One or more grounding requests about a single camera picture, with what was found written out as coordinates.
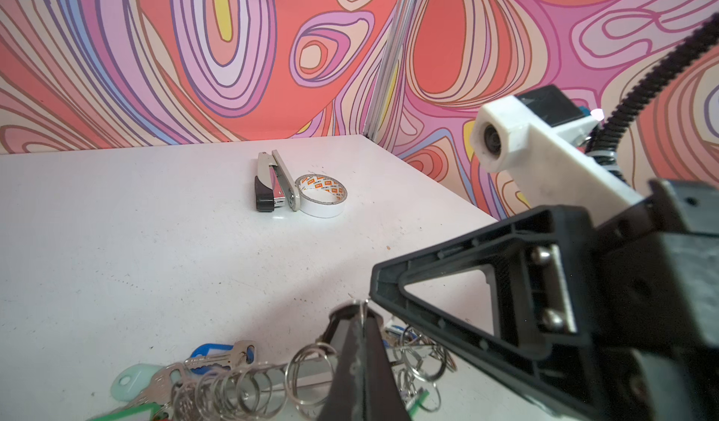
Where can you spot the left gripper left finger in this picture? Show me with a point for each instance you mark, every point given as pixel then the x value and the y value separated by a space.
pixel 345 333

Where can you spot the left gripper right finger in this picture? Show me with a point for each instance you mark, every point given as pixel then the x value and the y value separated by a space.
pixel 382 400

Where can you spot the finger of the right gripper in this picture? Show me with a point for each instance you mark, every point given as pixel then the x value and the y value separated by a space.
pixel 515 300

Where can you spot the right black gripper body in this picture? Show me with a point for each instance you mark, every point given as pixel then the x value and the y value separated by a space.
pixel 622 317

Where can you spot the large keyring with coloured keys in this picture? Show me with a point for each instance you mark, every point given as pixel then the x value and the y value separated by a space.
pixel 232 383

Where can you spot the clear tape roll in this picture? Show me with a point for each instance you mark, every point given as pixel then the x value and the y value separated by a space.
pixel 321 196

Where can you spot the silver black stapler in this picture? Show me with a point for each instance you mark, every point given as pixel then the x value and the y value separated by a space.
pixel 274 186

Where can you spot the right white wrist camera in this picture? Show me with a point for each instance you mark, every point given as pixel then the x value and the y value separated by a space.
pixel 535 137

